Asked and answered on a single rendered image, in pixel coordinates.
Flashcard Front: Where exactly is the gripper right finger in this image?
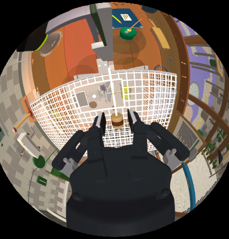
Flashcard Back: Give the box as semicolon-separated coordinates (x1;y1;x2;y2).
127;109;191;161

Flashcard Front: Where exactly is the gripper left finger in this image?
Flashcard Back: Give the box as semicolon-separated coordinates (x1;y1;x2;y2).
51;112;107;171

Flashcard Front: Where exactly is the grey treadle plate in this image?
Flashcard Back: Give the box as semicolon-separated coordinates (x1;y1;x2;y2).
75;91;89;107

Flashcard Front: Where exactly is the tan stick with purple band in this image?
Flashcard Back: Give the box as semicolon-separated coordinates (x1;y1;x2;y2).
12;113;32;134

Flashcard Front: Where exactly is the orange stick rack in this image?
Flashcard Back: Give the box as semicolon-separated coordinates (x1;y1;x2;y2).
21;95;38;123

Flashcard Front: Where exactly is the tan thin stick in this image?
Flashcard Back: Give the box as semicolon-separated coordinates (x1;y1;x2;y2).
127;18;143;32

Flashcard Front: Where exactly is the grey door with green edge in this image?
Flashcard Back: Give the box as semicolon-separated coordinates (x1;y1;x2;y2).
89;2;114;61

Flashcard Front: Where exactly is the tan framed grey grille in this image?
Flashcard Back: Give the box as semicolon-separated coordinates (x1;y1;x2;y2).
172;113;207;166

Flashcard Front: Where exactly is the green flat tray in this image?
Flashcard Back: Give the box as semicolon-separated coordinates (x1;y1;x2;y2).
50;167;70;182

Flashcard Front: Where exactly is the green round disc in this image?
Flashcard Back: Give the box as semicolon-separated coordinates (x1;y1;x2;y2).
32;155;46;169

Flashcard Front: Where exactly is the white box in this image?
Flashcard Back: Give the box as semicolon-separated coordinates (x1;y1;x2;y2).
17;132;41;159

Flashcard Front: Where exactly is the small green box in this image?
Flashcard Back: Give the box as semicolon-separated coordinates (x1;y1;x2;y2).
36;175;48;187

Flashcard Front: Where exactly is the blue pipe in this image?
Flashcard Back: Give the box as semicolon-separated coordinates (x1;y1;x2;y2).
181;162;197;212

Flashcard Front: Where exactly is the dark cone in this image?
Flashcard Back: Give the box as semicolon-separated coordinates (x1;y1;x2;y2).
217;148;225;165

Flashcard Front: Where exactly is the white rod with tan knob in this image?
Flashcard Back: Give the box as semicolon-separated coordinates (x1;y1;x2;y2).
107;67;124;130

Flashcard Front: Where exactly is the yellow-green block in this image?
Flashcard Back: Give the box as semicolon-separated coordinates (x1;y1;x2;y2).
120;85;132;100

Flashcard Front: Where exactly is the grey trip mechanism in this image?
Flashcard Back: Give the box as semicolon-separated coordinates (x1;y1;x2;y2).
99;81;113;104

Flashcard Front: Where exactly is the orange mat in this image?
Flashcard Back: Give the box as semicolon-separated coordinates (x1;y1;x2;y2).
63;18;100;75

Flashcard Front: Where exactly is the green round tin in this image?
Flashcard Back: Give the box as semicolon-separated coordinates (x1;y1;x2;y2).
119;26;138;41

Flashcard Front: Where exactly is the blue mat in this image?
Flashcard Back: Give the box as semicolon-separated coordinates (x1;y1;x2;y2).
112;8;144;30

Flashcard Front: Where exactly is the lilac grey angled beam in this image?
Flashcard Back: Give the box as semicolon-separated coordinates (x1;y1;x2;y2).
45;5;100;44

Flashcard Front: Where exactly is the yellow pencil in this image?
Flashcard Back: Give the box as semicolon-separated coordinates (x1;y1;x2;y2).
111;14;123;24

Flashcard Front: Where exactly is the dark blue bowl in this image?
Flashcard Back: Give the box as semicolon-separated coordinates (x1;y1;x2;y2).
141;5;158;14

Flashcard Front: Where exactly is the white wire cage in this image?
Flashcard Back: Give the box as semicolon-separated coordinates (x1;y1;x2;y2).
29;69;178;158

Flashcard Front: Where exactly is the dark grey ring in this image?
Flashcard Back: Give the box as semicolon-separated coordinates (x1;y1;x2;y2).
153;64;169;73

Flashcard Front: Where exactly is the white hinge bracket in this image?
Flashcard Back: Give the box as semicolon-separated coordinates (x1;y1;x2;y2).
96;59;109;74

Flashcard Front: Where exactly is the grey round base plate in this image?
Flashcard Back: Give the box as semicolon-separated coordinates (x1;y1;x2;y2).
40;31;62;57

